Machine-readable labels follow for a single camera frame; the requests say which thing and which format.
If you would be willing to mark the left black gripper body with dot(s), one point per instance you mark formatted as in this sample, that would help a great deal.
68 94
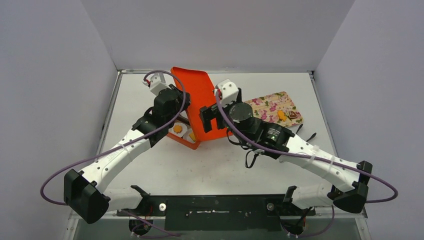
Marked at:
179 103

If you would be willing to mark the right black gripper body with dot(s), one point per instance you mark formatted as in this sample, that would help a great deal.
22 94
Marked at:
208 117

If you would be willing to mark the orange tin lid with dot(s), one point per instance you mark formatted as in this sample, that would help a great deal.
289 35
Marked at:
201 89

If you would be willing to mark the floral tray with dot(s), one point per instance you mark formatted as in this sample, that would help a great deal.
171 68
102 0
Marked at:
266 108

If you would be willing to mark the small orange cookie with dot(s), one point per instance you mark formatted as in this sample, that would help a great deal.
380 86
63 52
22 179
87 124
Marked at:
177 128

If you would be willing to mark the orange cookie tin box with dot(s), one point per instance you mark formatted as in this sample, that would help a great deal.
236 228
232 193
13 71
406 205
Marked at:
183 119

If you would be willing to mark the metal tongs with black tips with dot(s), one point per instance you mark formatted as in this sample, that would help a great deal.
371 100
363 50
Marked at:
305 134

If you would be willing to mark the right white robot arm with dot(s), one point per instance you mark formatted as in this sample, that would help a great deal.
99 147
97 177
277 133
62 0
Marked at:
347 182

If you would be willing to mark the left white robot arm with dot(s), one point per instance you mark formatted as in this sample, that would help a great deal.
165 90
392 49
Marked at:
86 191

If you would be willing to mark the white paper cup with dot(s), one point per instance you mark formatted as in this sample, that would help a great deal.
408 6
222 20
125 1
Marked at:
180 135
187 138

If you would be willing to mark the yellow fish cookie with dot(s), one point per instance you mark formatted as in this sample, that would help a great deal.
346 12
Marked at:
281 115

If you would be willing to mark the chocolate heart cookie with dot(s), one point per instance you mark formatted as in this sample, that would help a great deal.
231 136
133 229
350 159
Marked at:
292 115

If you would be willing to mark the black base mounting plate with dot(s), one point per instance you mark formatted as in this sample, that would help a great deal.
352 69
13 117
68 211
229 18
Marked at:
221 212

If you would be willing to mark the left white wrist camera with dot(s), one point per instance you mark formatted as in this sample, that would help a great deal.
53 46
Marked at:
156 82

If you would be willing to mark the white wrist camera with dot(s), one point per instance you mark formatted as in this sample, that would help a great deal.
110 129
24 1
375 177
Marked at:
227 92
156 82

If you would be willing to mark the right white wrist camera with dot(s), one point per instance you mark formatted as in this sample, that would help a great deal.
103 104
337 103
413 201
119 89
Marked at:
227 92

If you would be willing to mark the aluminium frame rail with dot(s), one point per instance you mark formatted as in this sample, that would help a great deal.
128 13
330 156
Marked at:
225 70

